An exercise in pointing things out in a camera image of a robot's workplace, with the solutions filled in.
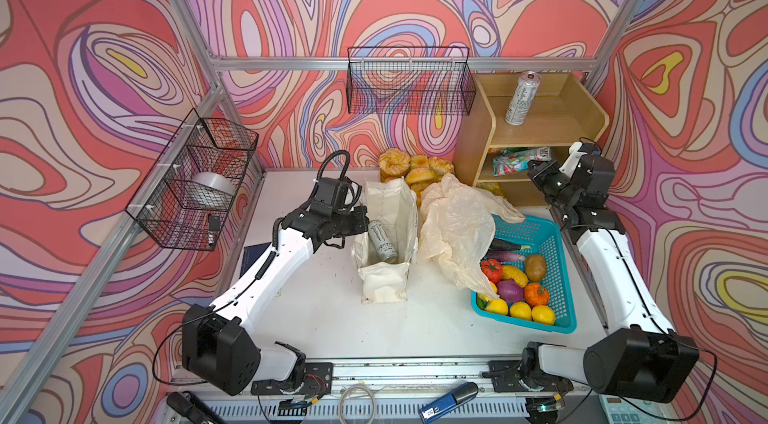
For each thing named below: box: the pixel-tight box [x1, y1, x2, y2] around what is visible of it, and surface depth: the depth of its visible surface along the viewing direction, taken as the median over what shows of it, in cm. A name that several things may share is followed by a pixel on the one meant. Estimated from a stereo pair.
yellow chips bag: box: [475, 182, 507, 199], surface depth 110 cm
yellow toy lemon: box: [488, 299, 509, 315], surface depth 82 cm
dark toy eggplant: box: [487, 238, 531, 253], surface depth 96 cm
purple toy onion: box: [497, 279, 524, 302], surface depth 84 cm
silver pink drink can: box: [505, 70, 542, 126], surface depth 82 cm
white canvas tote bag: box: [351, 177, 418, 304], surface depth 86 cm
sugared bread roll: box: [379, 148, 411, 181], surface depth 113 cm
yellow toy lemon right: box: [509, 302, 532, 321], surface depth 82 cm
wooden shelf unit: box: [452, 72, 610, 213], surface depth 88 cm
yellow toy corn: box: [502, 265, 529, 288], surface depth 88 cm
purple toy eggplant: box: [481, 251, 526, 263], surface depth 94 cm
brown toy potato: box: [525, 254, 547, 282], surface depth 90 cm
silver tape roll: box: [192, 172, 234, 195], surface depth 75 cm
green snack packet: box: [488, 146, 552, 177], surface depth 80 cm
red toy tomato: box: [480, 259, 503, 284], surface depth 88 cm
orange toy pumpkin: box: [523, 282, 549, 307], surface depth 84 cm
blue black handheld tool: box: [418, 382, 479, 424], surface depth 68 cm
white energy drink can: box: [368, 219, 398, 264], surface depth 95 cm
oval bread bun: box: [406, 168, 436, 186], surface depth 110 cm
